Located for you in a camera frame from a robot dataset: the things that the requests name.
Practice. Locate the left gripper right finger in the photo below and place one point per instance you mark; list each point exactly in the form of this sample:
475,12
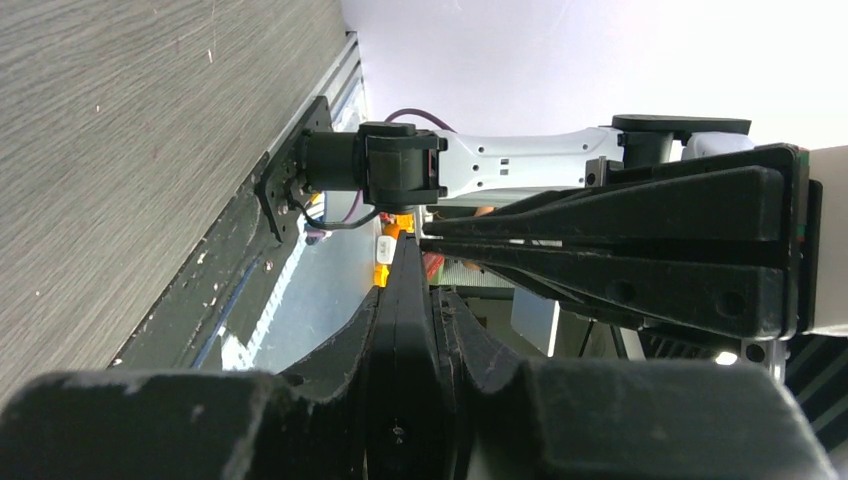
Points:
554,418

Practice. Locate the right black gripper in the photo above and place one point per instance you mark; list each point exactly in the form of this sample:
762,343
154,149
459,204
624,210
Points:
725,243

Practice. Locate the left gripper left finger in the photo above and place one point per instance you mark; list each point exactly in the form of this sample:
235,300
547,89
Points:
303,423

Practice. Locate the black remote control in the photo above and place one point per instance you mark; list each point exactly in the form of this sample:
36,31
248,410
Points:
410,410

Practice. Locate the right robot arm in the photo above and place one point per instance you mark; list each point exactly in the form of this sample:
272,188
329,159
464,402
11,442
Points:
397,166

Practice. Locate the white power adapter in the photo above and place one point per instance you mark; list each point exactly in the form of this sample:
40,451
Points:
385,248

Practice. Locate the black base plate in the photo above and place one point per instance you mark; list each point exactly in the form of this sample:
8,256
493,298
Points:
205,317

